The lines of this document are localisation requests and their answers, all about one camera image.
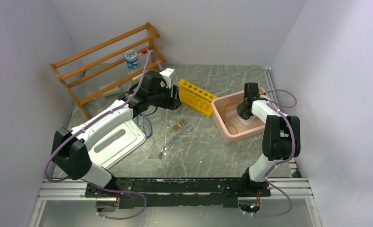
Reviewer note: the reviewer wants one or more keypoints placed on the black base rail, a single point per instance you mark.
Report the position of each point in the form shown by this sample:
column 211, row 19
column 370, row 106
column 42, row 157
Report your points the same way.
column 172, row 192

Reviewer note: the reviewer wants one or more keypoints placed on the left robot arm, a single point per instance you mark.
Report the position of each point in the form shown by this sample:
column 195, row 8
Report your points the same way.
column 71, row 148

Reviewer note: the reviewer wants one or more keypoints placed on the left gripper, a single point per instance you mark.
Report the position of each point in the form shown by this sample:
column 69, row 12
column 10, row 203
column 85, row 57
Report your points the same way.
column 172, row 103

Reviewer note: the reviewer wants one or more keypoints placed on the white metal tray lid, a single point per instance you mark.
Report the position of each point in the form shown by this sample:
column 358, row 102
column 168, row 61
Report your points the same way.
column 117, row 144

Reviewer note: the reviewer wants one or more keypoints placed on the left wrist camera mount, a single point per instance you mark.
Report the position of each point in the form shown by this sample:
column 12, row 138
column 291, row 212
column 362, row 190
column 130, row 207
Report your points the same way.
column 167, row 75

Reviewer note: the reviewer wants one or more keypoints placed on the white plastic packet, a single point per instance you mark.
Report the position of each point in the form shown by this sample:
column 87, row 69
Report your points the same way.
column 247, row 122

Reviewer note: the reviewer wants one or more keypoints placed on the tan rubber tubing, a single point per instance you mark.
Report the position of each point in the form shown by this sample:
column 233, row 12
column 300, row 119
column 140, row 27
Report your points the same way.
column 226, row 116

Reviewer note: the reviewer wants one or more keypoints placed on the orange wooden shelf rack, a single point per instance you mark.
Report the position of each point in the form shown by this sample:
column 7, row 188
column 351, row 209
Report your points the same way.
column 89, row 73

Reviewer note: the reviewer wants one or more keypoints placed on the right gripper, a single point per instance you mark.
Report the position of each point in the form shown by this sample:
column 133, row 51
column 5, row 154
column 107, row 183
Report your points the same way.
column 242, row 114

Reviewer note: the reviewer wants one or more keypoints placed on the yellow test tube rack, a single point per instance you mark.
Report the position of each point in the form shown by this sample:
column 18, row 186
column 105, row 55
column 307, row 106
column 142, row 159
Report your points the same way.
column 196, row 97

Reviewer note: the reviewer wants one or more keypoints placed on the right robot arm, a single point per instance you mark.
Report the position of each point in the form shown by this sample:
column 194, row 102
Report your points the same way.
column 281, row 139

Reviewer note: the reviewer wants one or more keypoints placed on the blue white jar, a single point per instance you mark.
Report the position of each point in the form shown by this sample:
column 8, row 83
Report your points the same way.
column 132, row 59

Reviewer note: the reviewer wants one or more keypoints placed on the pink plastic bin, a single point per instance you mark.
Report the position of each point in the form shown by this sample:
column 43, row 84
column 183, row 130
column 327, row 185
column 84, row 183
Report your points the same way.
column 257, row 126

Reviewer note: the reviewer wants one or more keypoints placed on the blue safety goggles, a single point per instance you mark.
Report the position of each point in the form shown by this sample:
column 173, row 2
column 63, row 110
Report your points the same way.
column 144, row 123

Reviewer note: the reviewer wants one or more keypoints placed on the white eraser block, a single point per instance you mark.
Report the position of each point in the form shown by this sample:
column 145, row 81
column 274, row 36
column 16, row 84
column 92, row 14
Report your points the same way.
column 136, row 79

